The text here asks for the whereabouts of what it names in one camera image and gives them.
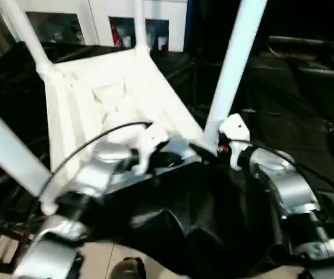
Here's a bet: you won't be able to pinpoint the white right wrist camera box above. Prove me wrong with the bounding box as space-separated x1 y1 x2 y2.
217 114 253 171

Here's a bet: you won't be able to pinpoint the white display cabinet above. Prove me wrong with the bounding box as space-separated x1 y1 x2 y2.
13 0 190 54

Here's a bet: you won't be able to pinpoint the black metal stand legs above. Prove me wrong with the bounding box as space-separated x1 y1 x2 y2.
0 214 35 275

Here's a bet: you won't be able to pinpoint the white plastic table leg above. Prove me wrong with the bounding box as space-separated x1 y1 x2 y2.
203 0 269 153
1 0 58 81
133 0 152 58
0 96 55 199

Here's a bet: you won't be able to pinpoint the black work mat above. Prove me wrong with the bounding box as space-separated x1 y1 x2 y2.
0 41 334 278

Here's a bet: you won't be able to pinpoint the black low cabinet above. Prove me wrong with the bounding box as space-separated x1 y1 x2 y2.
190 0 334 62

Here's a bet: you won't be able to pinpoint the red bottle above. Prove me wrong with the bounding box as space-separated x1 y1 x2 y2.
111 23 123 48

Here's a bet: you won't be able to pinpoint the white plastic table top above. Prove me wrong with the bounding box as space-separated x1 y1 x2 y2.
39 49 215 217

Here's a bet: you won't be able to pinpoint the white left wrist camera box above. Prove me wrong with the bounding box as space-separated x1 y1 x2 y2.
131 124 171 176

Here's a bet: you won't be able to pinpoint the grey left robot leg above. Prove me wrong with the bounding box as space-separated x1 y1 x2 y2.
109 258 148 279

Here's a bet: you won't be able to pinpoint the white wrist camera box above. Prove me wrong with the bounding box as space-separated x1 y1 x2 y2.
217 114 253 171
131 124 171 176

